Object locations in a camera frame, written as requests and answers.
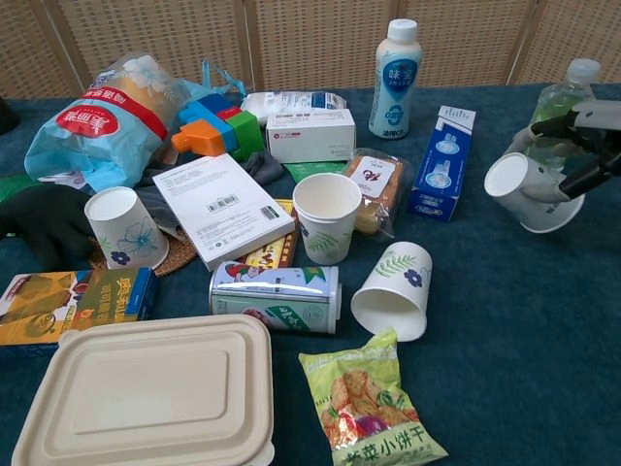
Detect beige lidded lunch box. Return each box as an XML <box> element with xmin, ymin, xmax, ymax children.
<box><xmin>10</xmin><ymin>314</ymin><xmax>276</xmax><ymax>466</ymax></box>

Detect red yellow snack packet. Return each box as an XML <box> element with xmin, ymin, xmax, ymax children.
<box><xmin>242</xmin><ymin>197</ymin><xmax>302</xmax><ymax>271</ymax></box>

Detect woven rattan folding screen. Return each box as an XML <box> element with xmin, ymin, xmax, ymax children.
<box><xmin>0</xmin><ymin>0</ymin><xmax>621</xmax><ymax>101</ymax></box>

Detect green toy block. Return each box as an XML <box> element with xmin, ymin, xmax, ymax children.
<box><xmin>227</xmin><ymin>110</ymin><xmax>267</xmax><ymax>164</ymax></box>

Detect upright leaf print paper cup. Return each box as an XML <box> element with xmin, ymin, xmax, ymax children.
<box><xmin>292</xmin><ymin>173</ymin><xmax>364</xmax><ymax>267</ymax></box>

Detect lying leaf print paper cup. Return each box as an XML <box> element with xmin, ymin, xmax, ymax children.
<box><xmin>350</xmin><ymin>242</ymin><xmax>434</xmax><ymax>344</ymax></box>

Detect green vegetable cracker bag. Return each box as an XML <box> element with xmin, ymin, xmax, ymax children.
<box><xmin>298</xmin><ymin>328</ymin><xmax>450</xmax><ymax>466</ymax></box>

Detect blue toy block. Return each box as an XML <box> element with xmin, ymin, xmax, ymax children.
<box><xmin>178</xmin><ymin>93</ymin><xmax>244</xmax><ymax>151</ymax></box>

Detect black glove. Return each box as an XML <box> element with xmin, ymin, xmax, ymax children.
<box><xmin>0</xmin><ymin>186</ymin><xmax>98</xmax><ymax>273</ymax></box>

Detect woven round coaster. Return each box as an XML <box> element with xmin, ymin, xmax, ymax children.
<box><xmin>89</xmin><ymin>227</ymin><xmax>200</xmax><ymax>278</ymax></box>

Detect clear bottle with green label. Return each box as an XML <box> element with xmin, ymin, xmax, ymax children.
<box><xmin>526</xmin><ymin>57</ymin><xmax>603</xmax><ymax>166</ymax></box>

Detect orange toy block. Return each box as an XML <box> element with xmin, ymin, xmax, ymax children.
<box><xmin>171</xmin><ymin>120</ymin><xmax>222</xmax><ymax>156</ymax></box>

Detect white soft pouch pack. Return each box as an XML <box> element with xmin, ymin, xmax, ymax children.
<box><xmin>241</xmin><ymin>89</ymin><xmax>348</xmax><ymax>125</ymax></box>

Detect white carton with barcode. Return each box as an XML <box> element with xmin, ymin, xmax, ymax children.
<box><xmin>265</xmin><ymin>109</ymin><xmax>356</xmax><ymax>164</ymax></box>

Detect dark blue table cloth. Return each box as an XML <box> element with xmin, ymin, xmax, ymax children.
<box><xmin>0</xmin><ymin>82</ymin><xmax>621</xmax><ymax>466</ymax></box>

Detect orange snack box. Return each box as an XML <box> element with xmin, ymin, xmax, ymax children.
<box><xmin>0</xmin><ymin>266</ymin><xmax>161</xmax><ymax>349</ymax></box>

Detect white flat product box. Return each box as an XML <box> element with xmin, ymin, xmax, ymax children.
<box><xmin>151</xmin><ymin>153</ymin><xmax>296</xmax><ymax>272</ymax></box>

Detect green white drink can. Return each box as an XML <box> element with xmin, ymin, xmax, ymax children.
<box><xmin>208</xmin><ymin>260</ymin><xmax>343</xmax><ymax>335</ymax></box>

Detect grey cloth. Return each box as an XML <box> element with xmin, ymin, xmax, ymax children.
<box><xmin>242</xmin><ymin>151</ymin><xmax>285</xmax><ymax>185</ymax></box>

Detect wrapped bread snack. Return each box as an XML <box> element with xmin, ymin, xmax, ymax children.
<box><xmin>343</xmin><ymin>153</ymin><xmax>413</xmax><ymax>239</ymax></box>

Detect paper cup with blue flower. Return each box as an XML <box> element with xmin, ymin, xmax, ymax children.
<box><xmin>83</xmin><ymin>186</ymin><xmax>170</xmax><ymax>271</ymax></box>

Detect plain white paper cup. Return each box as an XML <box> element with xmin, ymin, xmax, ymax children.
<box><xmin>483</xmin><ymin>151</ymin><xmax>587</xmax><ymax>235</ymax></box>

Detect green sachet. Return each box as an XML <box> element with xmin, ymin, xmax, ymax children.
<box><xmin>282</xmin><ymin>162</ymin><xmax>350</xmax><ymax>184</ymax></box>

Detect blue bag with red band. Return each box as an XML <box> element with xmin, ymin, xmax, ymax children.
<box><xmin>23</xmin><ymin>52</ymin><xmax>244</xmax><ymax>193</ymax></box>

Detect white milk drink bottle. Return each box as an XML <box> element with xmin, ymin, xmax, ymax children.
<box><xmin>368</xmin><ymin>18</ymin><xmax>419</xmax><ymax>142</ymax></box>

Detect white pink flat package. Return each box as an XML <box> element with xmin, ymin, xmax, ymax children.
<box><xmin>38</xmin><ymin>168</ymin><xmax>89</xmax><ymax>191</ymax></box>

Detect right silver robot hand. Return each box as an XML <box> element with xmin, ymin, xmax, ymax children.
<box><xmin>509</xmin><ymin>99</ymin><xmax>621</xmax><ymax>203</ymax></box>

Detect blue white toothpaste box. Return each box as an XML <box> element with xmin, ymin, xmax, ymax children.
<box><xmin>406</xmin><ymin>105</ymin><xmax>475</xmax><ymax>223</ymax></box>

